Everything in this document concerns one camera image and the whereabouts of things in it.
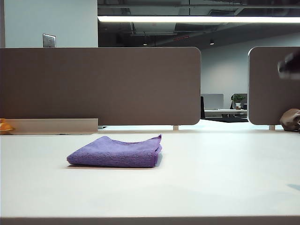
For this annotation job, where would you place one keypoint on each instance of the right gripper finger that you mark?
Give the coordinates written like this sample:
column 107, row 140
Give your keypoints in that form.
column 290, row 66

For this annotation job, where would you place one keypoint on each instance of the purple microfiber cloth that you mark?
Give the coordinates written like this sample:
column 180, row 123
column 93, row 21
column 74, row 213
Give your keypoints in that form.
column 117, row 154

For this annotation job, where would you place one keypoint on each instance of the narrow brown desk divider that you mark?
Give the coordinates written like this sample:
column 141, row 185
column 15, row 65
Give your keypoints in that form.
column 264, row 93

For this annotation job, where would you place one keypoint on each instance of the crumpled brown bag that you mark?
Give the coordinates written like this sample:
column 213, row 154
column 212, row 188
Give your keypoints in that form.
column 289, row 119

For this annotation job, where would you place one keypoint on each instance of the grey background desk screen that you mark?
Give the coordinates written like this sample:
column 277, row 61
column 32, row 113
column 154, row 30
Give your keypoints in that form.
column 213, row 101
column 245, row 96

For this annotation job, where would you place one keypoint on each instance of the small potted green plant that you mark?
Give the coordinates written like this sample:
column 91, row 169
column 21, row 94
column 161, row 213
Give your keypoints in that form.
column 238, row 99

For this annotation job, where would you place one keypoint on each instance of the white background desk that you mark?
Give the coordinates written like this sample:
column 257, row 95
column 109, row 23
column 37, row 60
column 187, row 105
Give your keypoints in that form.
column 215, row 113

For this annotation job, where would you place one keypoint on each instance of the red ceiling sign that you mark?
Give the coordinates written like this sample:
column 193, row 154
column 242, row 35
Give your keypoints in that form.
column 181, row 38

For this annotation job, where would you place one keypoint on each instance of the long ceiling light strip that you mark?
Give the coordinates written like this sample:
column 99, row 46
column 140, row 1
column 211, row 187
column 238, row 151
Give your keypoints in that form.
column 187, row 19

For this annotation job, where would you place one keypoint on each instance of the white divider foot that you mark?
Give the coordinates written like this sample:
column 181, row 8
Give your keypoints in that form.
column 175, row 128

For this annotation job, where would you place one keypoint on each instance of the wide brown desk divider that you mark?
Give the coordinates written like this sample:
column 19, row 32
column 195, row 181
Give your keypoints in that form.
column 105, row 86

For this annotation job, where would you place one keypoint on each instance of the long beige box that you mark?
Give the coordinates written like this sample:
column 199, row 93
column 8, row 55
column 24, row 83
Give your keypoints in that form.
column 56, row 126

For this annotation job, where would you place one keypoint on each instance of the orange object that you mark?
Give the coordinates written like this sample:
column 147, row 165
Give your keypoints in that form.
column 5, row 126

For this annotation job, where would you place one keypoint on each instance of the grey ceiling air duct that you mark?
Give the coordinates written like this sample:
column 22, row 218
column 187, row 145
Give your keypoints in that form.
column 154, row 28

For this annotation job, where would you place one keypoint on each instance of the metal wall switch plate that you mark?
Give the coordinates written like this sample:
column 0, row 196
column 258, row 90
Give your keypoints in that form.
column 49, row 41

